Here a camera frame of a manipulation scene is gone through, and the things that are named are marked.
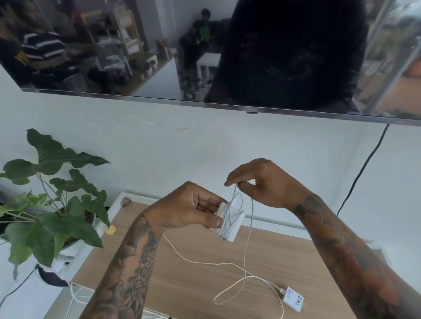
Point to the person's left hand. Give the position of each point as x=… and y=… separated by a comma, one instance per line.
x=177, y=207

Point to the person's right hand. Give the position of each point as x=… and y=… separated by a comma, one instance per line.
x=273, y=185

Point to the person's left thumb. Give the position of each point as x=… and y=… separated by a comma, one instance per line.
x=210, y=197

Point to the person's right thumb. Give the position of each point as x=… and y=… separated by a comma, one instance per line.
x=246, y=184

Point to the white power adapter brick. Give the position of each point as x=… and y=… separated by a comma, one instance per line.
x=234, y=226

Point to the person's right forearm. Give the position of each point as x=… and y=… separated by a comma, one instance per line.
x=348, y=253

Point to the person's left forearm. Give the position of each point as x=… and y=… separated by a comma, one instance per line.
x=128, y=272

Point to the small brown striped shell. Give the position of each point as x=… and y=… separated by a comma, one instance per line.
x=126, y=201

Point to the small round gold object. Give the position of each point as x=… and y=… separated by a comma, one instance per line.
x=111, y=229

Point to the small white labelled charger plug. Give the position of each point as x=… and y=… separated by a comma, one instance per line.
x=293, y=298

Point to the white plant pot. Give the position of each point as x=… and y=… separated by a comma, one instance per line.
x=73, y=247

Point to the green leafy houseplant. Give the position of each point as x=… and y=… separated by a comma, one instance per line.
x=46, y=226

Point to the black round device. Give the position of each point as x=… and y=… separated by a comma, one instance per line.
x=49, y=276

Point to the black wall-mounted television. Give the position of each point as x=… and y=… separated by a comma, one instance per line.
x=138, y=39

